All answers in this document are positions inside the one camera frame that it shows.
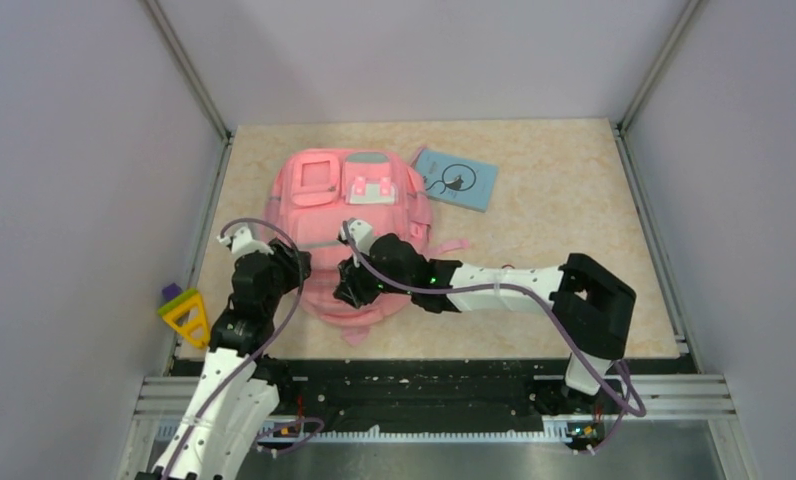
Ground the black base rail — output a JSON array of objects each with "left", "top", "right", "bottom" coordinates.
[{"left": 172, "top": 357, "right": 697, "bottom": 435}]

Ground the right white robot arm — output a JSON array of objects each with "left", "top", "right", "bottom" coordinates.
[{"left": 333, "top": 232, "right": 637, "bottom": 412}]

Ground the light blue book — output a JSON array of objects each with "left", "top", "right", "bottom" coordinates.
[{"left": 411, "top": 148, "right": 499, "bottom": 212}]

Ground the yellow triangle ruler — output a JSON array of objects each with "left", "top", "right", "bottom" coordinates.
[{"left": 157, "top": 288, "right": 210, "bottom": 350}]

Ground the purple block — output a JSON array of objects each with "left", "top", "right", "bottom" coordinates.
[{"left": 161, "top": 283, "right": 183, "bottom": 303}]

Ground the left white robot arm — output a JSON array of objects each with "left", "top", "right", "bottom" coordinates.
[{"left": 135, "top": 238, "right": 310, "bottom": 479}]

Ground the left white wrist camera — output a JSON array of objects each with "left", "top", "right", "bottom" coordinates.
[{"left": 216, "top": 223, "right": 273, "bottom": 259}]

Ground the pink student backpack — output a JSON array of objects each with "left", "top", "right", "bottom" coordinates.
[{"left": 264, "top": 148, "right": 469, "bottom": 346}]

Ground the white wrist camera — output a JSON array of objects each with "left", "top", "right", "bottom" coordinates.
[
  {"left": 337, "top": 218, "right": 377, "bottom": 255},
  {"left": 216, "top": 223, "right": 273, "bottom": 259}
]

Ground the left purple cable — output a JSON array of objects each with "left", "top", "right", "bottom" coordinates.
[{"left": 162, "top": 218, "right": 326, "bottom": 480}]

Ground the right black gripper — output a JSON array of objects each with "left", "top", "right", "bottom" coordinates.
[{"left": 334, "top": 243, "right": 415, "bottom": 309}]

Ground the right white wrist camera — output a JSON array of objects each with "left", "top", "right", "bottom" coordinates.
[{"left": 337, "top": 218, "right": 377, "bottom": 255}]

